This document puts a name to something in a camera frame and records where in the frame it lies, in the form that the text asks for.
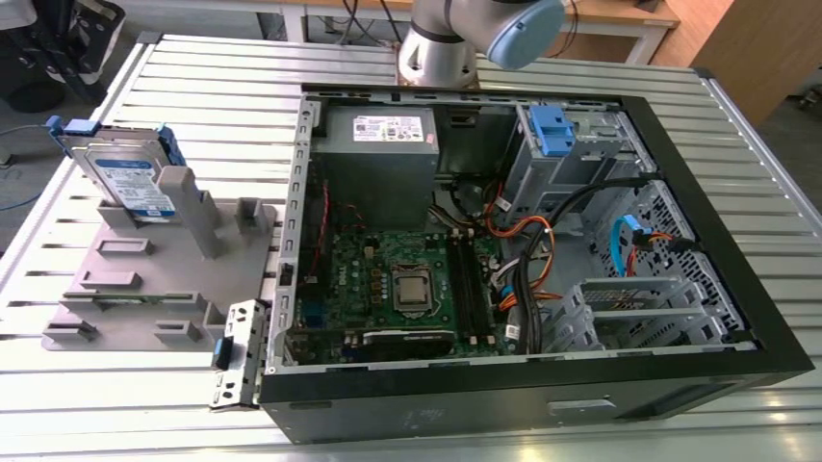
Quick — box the black graphics card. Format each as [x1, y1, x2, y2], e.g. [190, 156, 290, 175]
[343, 327, 455, 360]

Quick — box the black bin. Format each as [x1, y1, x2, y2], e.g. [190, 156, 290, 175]
[0, 62, 70, 115]

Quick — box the black RAM slot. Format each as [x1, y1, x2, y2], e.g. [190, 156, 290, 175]
[447, 230, 481, 344]
[465, 229, 497, 343]

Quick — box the silver CPU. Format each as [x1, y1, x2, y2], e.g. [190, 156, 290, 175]
[395, 277, 430, 308]

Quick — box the metal disk bay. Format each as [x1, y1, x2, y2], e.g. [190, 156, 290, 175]
[538, 276, 750, 352]

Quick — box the wooden cabinet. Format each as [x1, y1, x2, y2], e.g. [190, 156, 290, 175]
[654, 0, 822, 126]

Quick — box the CPU socket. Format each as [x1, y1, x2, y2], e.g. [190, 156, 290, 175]
[389, 262, 442, 319]

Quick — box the orange red power wire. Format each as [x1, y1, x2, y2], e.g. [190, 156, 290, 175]
[633, 232, 700, 256]

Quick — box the metal expansion slot bracket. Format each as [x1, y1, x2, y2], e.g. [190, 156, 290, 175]
[209, 297, 271, 413]

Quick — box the wooden desk white frame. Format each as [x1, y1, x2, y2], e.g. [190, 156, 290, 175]
[562, 0, 682, 66]

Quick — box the black PC case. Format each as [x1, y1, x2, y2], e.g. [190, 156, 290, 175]
[257, 82, 817, 447]

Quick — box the hard disk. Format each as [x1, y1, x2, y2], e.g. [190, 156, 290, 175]
[44, 115, 189, 225]

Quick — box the gray power supply unit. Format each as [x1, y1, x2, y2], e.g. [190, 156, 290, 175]
[310, 104, 442, 232]

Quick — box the blue data wire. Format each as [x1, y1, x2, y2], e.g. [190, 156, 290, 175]
[613, 215, 648, 278]

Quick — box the gray parts rack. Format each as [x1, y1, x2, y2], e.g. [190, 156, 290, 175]
[40, 166, 289, 352]

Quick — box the green motherboard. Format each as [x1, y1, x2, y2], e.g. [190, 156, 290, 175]
[282, 229, 516, 367]

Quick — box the orange wire bundle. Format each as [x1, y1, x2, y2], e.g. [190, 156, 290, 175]
[485, 215, 566, 309]

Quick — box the blue drive bay latch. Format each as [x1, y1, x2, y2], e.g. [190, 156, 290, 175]
[530, 105, 577, 158]

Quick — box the metal optical drive bay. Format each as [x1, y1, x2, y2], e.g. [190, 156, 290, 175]
[504, 103, 658, 227]

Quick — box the green RAM stick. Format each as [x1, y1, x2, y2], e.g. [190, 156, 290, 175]
[93, 293, 194, 305]

